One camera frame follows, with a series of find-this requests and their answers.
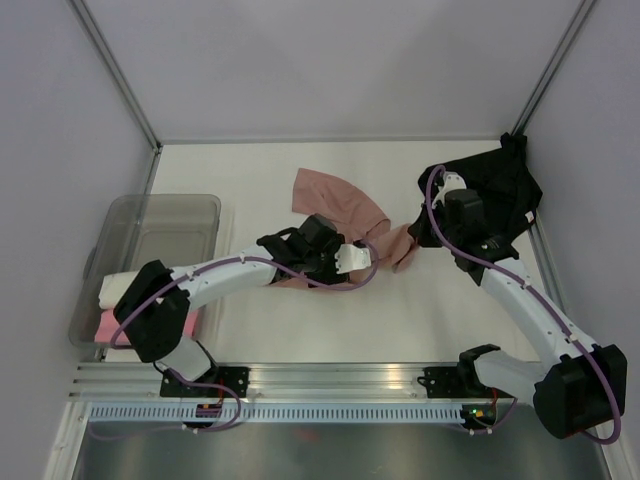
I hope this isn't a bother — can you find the dusty pink t-shirt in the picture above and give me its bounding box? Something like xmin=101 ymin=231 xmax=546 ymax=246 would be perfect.
xmin=291 ymin=168 xmax=418 ymax=274

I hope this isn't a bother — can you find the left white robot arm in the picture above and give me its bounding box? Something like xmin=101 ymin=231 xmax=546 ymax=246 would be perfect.
xmin=110 ymin=214 xmax=346 ymax=396

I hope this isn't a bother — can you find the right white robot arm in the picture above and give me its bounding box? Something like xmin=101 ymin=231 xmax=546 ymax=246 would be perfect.
xmin=410 ymin=186 xmax=627 ymax=445

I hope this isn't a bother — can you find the black t-shirt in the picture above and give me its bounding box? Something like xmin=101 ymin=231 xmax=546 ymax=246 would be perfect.
xmin=434 ymin=133 xmax=543 ymax=248

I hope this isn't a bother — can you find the clear plastic bin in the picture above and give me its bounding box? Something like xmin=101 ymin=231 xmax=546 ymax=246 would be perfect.
xmin=68 ymin=194 xmax=221 ymax=347

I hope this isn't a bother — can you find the rolled white t-shirt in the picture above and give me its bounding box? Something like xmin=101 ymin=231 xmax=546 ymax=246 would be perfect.
xmin=98 ymin=271 xmax=138 ymax=310

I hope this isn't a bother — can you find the rolled bright pink t-shirt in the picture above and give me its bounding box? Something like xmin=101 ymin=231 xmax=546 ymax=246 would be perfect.
xmin=94 ymin=309 xmax=200 ymax=344

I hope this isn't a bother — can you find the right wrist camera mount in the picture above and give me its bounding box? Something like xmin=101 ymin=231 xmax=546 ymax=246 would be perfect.
xmin=432 ymin=171 xmax=467 ymax=209

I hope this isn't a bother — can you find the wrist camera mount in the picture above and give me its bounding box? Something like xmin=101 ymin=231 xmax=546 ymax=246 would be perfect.
xmin=335 ymin=244 xmax=372 ymax=274
xmin=432 ymin=171 xmax=467 ymax=209

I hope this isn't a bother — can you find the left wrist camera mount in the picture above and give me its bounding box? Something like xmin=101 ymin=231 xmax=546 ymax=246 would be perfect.
xmin=335 ymin=244 xmax=372 ymax=274

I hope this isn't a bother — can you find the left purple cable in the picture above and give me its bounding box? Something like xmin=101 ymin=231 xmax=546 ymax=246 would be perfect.
xmin=87 ymin=238 xmax=381 ymax=441

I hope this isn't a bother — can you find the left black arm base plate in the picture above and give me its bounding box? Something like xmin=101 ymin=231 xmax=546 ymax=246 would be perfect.
xmin=159 ymin=365 xmax=250 ymax=399

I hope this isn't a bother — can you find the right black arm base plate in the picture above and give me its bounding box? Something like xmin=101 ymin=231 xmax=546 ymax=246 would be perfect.
xmin=416 ymin=365 xmax=494 ymax=400

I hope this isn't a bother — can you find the aluminium frame rail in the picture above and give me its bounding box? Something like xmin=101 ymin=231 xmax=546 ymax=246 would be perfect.
xmin=68 ymin=362 xmax=508 ymax=403

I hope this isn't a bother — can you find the white slotted cable duct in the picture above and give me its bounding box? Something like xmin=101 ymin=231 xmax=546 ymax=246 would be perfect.
xmin=89 ymin=402 xmax=494 ymax=424

